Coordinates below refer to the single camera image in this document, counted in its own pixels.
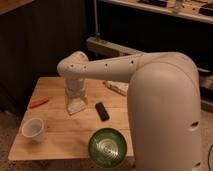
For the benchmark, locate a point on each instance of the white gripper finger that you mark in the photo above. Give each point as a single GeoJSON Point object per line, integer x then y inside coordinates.
{"type": "Point", "coordinates": [71, 106]}
{"type": "Point", "coordinates": [83, 103]}

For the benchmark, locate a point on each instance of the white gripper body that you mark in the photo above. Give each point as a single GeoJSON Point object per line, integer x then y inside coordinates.
{"type": "Point", "coordinates": [75, 88]}

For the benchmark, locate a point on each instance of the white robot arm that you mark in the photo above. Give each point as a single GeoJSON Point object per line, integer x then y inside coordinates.
{"type": "Point", "coordinates": [163, 102]}

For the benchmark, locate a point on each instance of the green ceramic bowl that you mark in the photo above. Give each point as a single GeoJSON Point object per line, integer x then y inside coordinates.
{"type": "Point", "coordinates": [107, 148]}

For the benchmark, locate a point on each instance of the black rectangular remote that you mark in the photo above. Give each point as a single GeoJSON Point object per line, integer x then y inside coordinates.
{"type": "Point", "coordinates": [104, 116]}

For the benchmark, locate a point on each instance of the wooden table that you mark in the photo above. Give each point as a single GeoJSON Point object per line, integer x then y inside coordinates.
{"type": "Point", "coordinates": [67, 137]}

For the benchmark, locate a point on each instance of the orange marker pen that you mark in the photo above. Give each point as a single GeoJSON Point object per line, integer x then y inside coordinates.
{"type": "Point", "coordinates": [39, 102]}

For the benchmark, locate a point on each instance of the grey metal beam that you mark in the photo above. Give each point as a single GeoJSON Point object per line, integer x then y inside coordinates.
{"type": "Point", "coordinates": [108, 49]}

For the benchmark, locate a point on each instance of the background shelf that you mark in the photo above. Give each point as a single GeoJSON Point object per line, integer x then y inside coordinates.
{"type": "Point", "coordinates": [186, 9]}

